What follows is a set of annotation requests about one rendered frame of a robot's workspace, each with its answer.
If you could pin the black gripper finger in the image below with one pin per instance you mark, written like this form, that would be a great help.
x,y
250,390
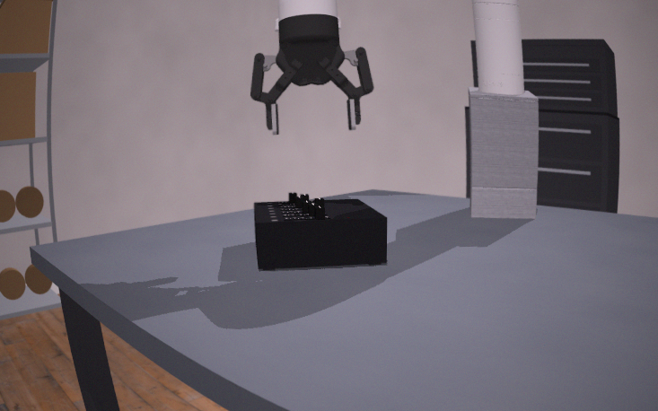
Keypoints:
x,y
357,58
262,64

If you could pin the black lighting desk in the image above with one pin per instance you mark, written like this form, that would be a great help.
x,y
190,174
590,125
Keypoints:
x,y
319,233

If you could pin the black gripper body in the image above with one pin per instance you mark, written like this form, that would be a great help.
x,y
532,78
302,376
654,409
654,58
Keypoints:
x,y
309,36

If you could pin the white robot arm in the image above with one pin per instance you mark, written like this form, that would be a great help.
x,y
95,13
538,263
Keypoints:
x,y
497,34

